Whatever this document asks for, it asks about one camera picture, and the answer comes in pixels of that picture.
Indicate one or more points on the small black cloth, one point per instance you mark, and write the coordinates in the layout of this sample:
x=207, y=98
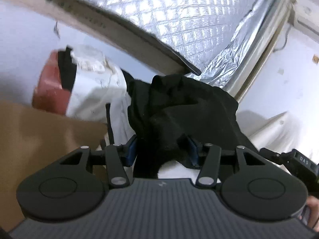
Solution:
x=66, y=74

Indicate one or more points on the white hanging cloth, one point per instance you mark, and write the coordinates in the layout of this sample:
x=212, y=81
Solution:
x=274, y=132

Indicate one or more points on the person's right hand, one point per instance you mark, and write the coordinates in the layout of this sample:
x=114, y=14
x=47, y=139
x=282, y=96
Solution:
x=314, y=211

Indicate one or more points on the black garment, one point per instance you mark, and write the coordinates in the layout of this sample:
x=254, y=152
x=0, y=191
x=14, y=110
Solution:
x=187, y=109

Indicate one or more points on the crinkled silver foil sheet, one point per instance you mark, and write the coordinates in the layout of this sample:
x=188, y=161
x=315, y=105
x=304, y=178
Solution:
x=224, y=64

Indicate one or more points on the silver quilted insulation sheet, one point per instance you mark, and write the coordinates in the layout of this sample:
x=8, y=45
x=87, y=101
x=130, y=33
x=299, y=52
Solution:
x=187, y=17

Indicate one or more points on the stack of clothes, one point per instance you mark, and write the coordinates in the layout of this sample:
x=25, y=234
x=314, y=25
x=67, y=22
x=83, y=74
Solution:
x=99, y=109

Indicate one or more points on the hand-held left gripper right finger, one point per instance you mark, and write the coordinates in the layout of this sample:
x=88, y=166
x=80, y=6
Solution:
x=194, y=151

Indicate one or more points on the white patterned cloth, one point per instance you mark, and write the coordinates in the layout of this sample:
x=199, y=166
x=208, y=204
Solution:
x=89, y=59

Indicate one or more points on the red suitcase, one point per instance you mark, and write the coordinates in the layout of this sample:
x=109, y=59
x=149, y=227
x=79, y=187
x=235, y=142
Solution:
x=49, y=87

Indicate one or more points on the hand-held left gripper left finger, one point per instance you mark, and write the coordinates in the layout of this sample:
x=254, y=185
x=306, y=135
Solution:
x=130, y=151

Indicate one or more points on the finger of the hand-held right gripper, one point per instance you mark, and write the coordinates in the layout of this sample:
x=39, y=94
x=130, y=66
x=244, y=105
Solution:
x=271, y=154

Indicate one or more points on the silver insulated foil panel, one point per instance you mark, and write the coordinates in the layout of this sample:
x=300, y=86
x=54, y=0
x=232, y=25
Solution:
x=112, y=32

